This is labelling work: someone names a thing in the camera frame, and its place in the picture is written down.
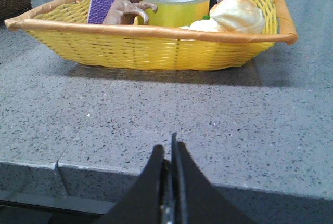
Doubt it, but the yellow woven basket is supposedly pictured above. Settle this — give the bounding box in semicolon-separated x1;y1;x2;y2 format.
5;0;298;71

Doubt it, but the brown toy animal figure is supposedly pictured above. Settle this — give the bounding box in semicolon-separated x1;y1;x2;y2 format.
102;0;158;25

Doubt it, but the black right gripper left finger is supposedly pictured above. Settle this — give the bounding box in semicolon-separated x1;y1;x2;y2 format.
95;145;164;224

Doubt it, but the yellow packing tape roll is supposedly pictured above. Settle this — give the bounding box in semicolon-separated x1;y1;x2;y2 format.
144;0;210;28

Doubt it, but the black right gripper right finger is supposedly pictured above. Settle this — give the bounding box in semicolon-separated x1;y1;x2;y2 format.
171;133;255;223

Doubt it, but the toy bread bun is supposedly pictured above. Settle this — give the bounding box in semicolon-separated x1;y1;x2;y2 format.
181;0;265;34

